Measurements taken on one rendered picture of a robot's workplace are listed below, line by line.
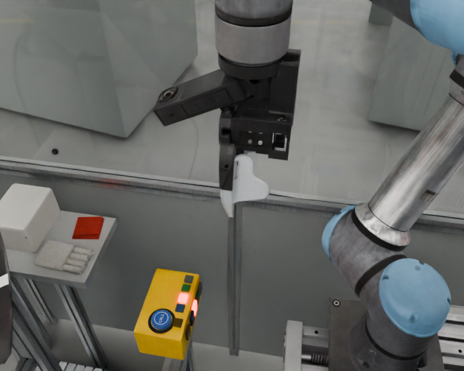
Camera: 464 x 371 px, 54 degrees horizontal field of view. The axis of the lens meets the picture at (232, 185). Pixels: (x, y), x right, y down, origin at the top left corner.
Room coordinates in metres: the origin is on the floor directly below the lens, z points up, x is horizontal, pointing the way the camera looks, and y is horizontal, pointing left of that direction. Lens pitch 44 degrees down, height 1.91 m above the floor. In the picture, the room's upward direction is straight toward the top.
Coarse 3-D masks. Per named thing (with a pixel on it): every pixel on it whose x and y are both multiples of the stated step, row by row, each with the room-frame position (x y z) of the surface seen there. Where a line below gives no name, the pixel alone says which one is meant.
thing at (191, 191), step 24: (0, 168) 1.03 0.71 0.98; (24, 168) 1.01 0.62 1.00; (48, 168) 1.01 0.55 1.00; (168, 192) 0.93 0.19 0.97; (192, 192) 0.92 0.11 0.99; (216, 192) 0.91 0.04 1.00; (240, 216) 0.89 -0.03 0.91; (432, 216) 0.81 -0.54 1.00; (240, 240) 0.89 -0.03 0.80; (240, 264) 0.89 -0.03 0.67; (48, 312) 1.05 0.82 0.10
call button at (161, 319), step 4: (156, 312) 0.48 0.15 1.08; (160, 312) 0.48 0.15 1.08; (164, 312) 0.48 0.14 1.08; (168, 312) 0.48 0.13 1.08; (152, 316) 0.47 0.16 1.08; (156, 316) 0.47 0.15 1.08; (160, 316) 0.47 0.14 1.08; (164, 316) 0.47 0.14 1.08; (168, 316) 0.47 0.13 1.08; (152, 320) 0.46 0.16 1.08; (156, 320) 0.46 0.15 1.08; (160, 320) 0.46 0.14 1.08; (164, 320) 0.46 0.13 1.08; (168, 320) 0.46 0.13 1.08; (152, 324) 0.45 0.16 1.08; (156, 324) 0.45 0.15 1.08; (160, 324) 0.45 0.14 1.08; (164, 324) 0.45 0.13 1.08; (168, 324) 0.45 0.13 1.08; (156, 328) 0.45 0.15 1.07; (160, 328) 0.45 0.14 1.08; (164, 328) 0.45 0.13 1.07
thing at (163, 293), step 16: (160, 272) 0.58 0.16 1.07; (176, 272) 0.58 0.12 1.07; (160, 288) 0.54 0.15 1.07; (176, 288) 0.54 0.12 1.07; (192, 288) 0.54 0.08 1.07; (144, 304) 0.50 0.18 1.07; (160, 304) 0.50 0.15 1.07; (176, 304) 0.50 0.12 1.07; (192, 304) 0.51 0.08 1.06; (144, 320) 0.47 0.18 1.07; (144, 336) 0.44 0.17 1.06; (160, 336) 0.43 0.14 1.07; (176, 336) 0.43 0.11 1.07; (144, 352) 0.44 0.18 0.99; (160, 352) 0.43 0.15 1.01; (176, 352) 0.42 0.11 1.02
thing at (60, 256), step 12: (48, 240) 0.83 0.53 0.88; (48, 252) 0.78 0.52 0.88; (60, 252) 0.78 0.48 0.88; (72, 252) 0.78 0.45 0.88; (84, 252) 0.79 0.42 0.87; (36, 264) 0.75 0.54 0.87; (48, 264) 0.74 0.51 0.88; (60, 264) 0.74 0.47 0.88; (72, 264) 0.75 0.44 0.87; (84, 264) 0.75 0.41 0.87
